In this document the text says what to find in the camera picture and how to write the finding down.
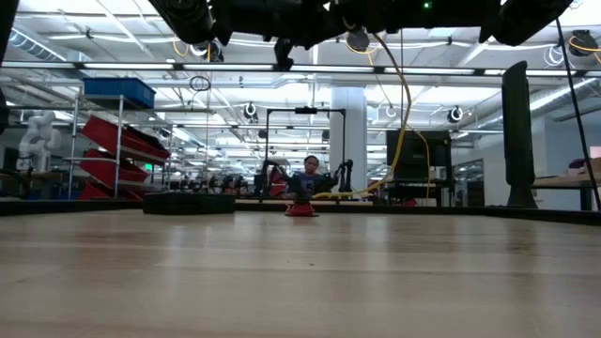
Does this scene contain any wooden side table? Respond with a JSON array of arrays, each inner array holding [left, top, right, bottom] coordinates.
[[532, 159, 601, 211]]

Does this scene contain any yellow cord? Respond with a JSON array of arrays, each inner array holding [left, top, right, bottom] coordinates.
[[312, 31, 414, 201]]

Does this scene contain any metal shelf rack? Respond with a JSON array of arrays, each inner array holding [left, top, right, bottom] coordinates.
[[65, 93, 175, 201]]

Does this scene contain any long horizontal light rail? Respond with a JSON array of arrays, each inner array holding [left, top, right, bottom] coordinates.
[[0, 60, 601, 77]]

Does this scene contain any black aluminium table frame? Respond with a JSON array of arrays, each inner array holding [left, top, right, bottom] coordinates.
[[0, 197, 601, 226]]

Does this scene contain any black plastic cord spool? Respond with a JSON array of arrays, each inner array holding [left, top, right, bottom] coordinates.
[[284, 200, 319, 218]]

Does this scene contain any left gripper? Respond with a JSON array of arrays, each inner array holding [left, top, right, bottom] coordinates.
[[210, 0, 339, 72]]

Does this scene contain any person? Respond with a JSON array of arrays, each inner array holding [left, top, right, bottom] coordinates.
[[286, 154, 335, 201]]

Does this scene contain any blue storage bin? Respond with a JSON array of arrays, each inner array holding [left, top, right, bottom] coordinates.
[[83, 77, 157, 110]]

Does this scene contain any white pillar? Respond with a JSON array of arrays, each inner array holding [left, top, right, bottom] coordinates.
[[330, 86, 368, 198]]

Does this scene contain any distant black gantry frame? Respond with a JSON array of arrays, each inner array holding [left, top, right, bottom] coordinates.
[[260, 106, 354, 202]]

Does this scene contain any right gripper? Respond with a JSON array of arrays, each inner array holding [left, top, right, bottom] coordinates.
[[337, 0, 494, 37]]

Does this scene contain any red plastic bin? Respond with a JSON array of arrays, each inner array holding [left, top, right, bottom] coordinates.
[[77, 181, 145, 202], [82, 115, 171, 163], [78, 148, 150, 185]]

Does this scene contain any hanging yellow background cable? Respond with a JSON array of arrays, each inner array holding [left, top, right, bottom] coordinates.
[[412, 129, 432, 199]]

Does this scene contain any black monitor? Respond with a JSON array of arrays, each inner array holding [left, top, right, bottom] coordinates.
[[385, 130, 453, 182]]

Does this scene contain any tall black column stand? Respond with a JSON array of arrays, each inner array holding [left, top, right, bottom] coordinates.
[[501, 60, 539, 209]]

